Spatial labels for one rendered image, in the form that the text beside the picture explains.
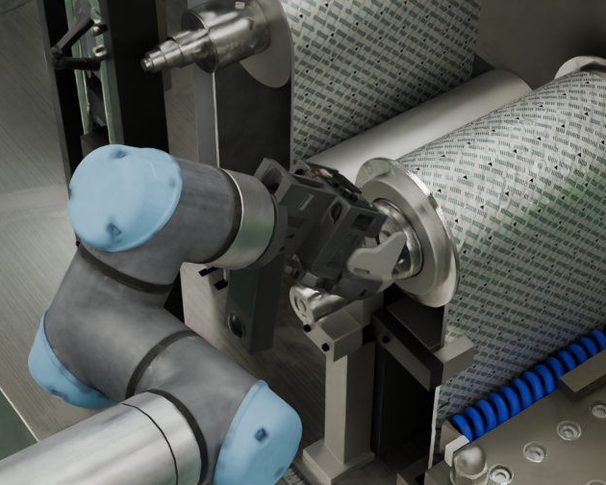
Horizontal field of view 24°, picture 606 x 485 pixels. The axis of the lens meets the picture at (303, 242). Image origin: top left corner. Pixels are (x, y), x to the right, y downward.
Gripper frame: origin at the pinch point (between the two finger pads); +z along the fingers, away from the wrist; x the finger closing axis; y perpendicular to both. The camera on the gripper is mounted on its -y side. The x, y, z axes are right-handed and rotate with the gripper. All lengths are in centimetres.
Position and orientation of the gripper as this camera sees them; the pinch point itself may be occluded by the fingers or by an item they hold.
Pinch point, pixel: (376, 272)
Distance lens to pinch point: 125.6
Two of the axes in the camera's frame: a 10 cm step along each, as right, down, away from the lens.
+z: 6.2, 1.3, 7.7
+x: -5.9, -5.8, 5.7
